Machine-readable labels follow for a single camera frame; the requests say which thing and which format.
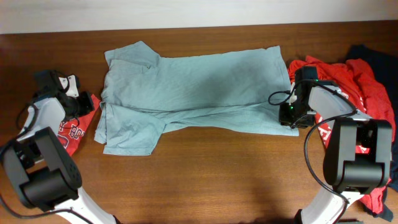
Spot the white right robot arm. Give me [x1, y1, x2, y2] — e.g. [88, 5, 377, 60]
[288, 79, 392, 223]

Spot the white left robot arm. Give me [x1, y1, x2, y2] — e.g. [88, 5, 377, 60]
[1, 91, 119, 223]

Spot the dark navy garment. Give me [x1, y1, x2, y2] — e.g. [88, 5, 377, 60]
[346, 45, 397, 222]

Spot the light blue t-shirt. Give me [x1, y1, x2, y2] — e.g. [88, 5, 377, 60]
[95, 41, 298, 156]

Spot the folded red printed t-shirt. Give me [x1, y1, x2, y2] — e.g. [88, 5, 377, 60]
[58, 94, 100, 156]

